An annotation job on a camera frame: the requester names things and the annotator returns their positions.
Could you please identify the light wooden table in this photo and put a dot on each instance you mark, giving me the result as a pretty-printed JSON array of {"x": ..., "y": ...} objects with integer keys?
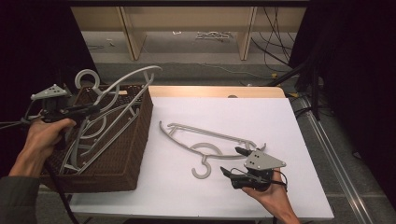
[{"x": 214, "y": 91}]

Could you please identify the light wooden shelf unit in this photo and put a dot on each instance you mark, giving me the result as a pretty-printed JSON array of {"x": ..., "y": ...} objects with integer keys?
[{"x": 134, "y": 37}]

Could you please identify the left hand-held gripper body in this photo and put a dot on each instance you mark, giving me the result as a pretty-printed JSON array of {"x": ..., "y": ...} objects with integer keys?
[{"x": 49, "y": 92}]

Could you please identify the person's right hand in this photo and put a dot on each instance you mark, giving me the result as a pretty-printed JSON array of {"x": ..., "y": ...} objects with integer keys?
[{"x": 274, "y": 199}]

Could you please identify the pile of white hangers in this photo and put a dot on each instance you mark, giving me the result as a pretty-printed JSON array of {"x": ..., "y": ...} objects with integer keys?
[{"x": 214, "y": 35}]

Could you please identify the grey plastic clothes hanger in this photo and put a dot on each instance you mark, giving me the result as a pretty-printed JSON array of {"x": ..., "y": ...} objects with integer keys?
[
  {"x": 140, "y": 71},
  {"x": 201, "y": 176},
  {"x": 109, "y": 143}
]

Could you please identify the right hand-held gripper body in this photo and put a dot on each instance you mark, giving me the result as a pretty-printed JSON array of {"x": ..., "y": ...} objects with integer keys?
[{"x": 264, "y": 161}]

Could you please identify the person's left hand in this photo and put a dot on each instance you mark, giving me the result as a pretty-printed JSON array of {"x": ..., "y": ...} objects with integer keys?
[{"x": 42, "y": 140}]

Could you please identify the brown woven plastic basket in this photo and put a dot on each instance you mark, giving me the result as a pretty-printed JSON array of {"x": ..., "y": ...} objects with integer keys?
[{"x": 124, "y": 169}]

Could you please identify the aluminium rail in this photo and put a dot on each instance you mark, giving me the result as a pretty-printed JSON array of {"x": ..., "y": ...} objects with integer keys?
[{"x": 339, "y": 168}]

